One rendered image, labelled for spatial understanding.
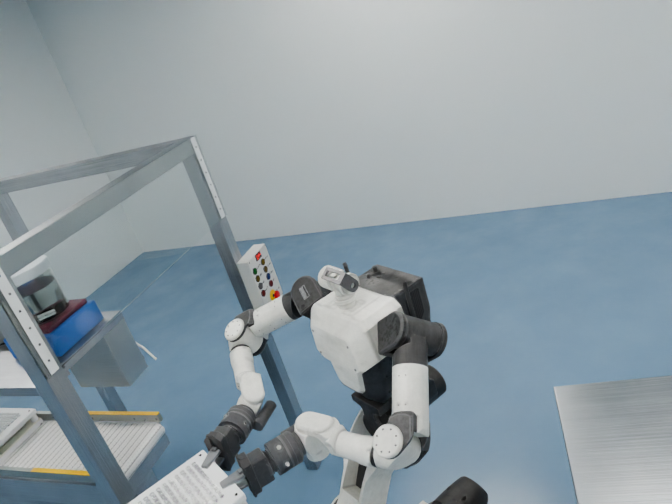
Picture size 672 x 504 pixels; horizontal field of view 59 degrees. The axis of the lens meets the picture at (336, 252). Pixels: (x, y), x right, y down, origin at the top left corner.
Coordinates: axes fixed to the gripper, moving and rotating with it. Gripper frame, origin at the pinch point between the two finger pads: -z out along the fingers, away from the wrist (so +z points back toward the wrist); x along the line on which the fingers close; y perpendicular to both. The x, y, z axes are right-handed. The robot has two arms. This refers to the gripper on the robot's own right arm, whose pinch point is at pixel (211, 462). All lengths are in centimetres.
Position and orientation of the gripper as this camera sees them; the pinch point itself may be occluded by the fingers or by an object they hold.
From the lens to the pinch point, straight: 169.9
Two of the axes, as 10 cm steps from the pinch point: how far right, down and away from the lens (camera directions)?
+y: -9.1, 0.8, 4.1
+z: 3.3, -4.6, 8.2
